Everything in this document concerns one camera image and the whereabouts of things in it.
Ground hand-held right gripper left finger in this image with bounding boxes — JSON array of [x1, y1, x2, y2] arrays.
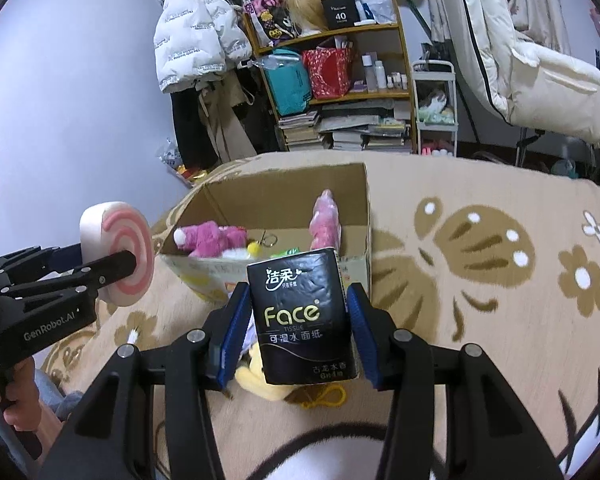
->
[[40, 282, 253, 480]]

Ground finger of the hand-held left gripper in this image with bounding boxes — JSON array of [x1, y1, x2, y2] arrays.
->
[[2, 251, 137, 307], [0, 242, 86, 277]]

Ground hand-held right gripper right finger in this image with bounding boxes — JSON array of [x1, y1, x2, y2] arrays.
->
[[346, 282, 563, 480]]

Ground yellow bear plush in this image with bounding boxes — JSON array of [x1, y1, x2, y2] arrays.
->
[[235, 345, 348, 408]]

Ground pink swirl round cushion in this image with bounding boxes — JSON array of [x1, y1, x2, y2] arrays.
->
[[79, 201, 156, 307]]

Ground black tissue packet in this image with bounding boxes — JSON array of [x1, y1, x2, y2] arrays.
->
[[246, 247, 360, 386]]

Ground yellow pompom keyring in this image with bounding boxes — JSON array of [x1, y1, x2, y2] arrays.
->
[[245, 230, 279, 256]]

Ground pink plush bear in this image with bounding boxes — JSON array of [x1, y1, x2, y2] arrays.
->
[[173, 221, 248, 259]]

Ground pink fluffy plush toy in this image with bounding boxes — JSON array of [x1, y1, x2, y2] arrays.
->
[[310, 189, 342, 256]]

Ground cardboard box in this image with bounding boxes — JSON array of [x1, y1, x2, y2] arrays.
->
[[159, 161, 372, 306]]

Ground person's left hand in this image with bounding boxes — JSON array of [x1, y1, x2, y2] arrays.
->
[[0, 357, 63, 443]]

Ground person's denim trouser leg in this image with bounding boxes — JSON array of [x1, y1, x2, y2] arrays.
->
[[32, 367, 83, 421]]

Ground beige flower print blanket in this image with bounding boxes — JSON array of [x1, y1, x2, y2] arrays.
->
[[40, 152, 600, 480]]

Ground clear plastic bag yellow items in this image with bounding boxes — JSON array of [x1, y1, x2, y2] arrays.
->
[[161, 137, 211, 188]]

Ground black hanging garment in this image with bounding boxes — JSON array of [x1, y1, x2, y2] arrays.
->
[[171, 87, 216, 171]]

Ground beige trench coat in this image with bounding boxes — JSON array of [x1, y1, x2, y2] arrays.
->
[[197, 67, 258, 161]]

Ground pile of books and papers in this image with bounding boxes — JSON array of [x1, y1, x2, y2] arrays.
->
[[320, 102, 412, 153]]

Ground stack of books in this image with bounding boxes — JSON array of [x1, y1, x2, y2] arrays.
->
[[278, 110, 323, 151]]

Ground white and brown cat plush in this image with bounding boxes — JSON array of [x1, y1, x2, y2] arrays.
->
[[420, 90, 451, 113]]

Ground white trolley cart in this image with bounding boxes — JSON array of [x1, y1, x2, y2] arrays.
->
[[411, 60, 459, 157]]

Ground white printed puffer jacket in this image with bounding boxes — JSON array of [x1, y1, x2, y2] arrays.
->
[[154, 0, 253, 93]]

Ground teal bag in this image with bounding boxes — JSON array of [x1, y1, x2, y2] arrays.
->
[[260, 49, 312, 116]]

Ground red patterned bag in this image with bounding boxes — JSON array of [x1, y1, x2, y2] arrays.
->
[[302, 46, 355, 100]]

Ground black cartoon print pouches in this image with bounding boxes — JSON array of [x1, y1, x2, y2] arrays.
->
[[245, 0, 293, 43]]

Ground wooden shelf unit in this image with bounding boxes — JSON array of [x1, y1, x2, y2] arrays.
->
[[245, 0, 415, 153]]

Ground cream puffer coat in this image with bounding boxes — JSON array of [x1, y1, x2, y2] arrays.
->
[[427, 0, 600, 148]]

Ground black box with white print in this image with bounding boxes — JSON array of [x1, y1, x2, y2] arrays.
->
[[321, 0, 357, 31]]

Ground blonde wig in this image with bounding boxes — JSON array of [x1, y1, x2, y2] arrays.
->
[[285, 0, 331, 36]]

